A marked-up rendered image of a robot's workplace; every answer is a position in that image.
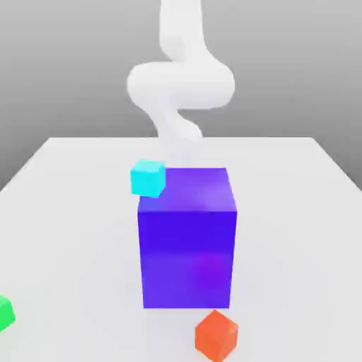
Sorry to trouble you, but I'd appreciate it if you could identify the large purple box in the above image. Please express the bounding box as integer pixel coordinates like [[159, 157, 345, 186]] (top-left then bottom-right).
[[136, 167, 238, 310]]

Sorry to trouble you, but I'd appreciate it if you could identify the small cyan cube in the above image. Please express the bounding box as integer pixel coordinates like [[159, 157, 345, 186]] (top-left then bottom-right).
[[130, 158, 167, 199]]

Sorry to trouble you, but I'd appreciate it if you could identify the small green cube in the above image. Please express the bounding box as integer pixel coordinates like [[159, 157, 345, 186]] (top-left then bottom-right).
[[0, 294, 16, 332]]

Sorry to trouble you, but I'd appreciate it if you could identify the small orange cube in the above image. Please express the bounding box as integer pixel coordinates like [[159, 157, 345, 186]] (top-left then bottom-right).
[[194, 309, 239, 362]]

